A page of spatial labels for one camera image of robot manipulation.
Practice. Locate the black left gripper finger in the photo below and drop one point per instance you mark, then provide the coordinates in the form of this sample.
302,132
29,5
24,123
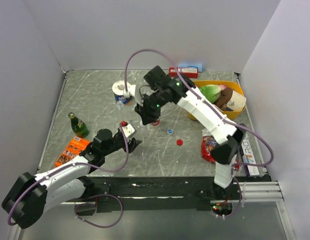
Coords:
132,144
131,133

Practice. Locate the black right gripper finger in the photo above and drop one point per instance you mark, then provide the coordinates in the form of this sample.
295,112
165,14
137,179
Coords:
151,116
139,110

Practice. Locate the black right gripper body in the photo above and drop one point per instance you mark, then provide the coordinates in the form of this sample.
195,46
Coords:
153,103

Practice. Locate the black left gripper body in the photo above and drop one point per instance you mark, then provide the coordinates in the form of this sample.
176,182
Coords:
117,142

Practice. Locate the red label clear bottle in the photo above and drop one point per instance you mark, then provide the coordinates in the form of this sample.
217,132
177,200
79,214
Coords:
155,123

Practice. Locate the blue white bottle cap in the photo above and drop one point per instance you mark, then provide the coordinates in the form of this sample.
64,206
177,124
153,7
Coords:
170,131

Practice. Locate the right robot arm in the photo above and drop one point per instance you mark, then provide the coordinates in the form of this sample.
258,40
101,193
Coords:
182,91

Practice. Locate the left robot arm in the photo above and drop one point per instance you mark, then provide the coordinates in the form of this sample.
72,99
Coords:
32,195

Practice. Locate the small clear plastic bottle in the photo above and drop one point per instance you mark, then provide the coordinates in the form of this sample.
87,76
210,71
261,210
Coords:
119,104

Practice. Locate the green glass bottle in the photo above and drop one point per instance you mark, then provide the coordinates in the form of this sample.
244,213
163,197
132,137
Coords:
79,128

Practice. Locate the red bottle cap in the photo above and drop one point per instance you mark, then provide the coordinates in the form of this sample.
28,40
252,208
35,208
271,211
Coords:
179,142

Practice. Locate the red rectangular box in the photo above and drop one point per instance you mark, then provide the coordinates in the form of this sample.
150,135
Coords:
187,71

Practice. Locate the toilet paper roll blue wrapper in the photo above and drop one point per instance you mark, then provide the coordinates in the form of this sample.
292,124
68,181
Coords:
118,92

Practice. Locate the orange snack box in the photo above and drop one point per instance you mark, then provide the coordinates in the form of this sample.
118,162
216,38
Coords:
73,149

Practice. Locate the blue packet behind box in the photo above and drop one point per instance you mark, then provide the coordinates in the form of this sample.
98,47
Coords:
199,66

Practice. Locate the green lettuce toy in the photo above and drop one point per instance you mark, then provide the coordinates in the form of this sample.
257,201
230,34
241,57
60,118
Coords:
211,92

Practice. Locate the brown bread toy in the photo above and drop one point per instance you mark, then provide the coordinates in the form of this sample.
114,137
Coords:
224,98

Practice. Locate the red snack bag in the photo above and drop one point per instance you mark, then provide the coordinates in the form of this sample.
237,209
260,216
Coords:
207,145

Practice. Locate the yellow plastic basket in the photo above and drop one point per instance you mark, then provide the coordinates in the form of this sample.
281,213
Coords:
223,84

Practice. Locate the beige paper cup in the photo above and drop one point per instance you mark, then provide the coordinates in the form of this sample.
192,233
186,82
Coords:
235,102

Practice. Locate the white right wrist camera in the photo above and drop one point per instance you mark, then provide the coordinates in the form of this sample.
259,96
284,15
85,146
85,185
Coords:
130,91

